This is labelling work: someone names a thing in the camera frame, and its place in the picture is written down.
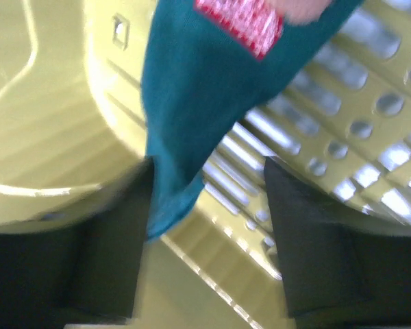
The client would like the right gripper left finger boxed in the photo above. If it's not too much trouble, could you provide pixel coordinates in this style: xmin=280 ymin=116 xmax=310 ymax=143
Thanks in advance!
xmin=0 ymin=158 xmax=154 ymax=328

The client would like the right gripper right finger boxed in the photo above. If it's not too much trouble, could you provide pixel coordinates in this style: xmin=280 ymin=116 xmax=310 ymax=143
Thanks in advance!
xmin=264 ymin=158 xmax=411 ymax=328

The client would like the green sock with reindeer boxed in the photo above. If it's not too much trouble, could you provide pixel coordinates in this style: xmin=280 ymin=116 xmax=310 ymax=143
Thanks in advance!
xmin=141 ymin=1 xmax=360 ymax=239

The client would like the olive green plastic basket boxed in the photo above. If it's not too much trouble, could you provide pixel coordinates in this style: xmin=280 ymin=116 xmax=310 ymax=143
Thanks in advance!
xmin=0 ymin=1 xmax=411 ymax=328

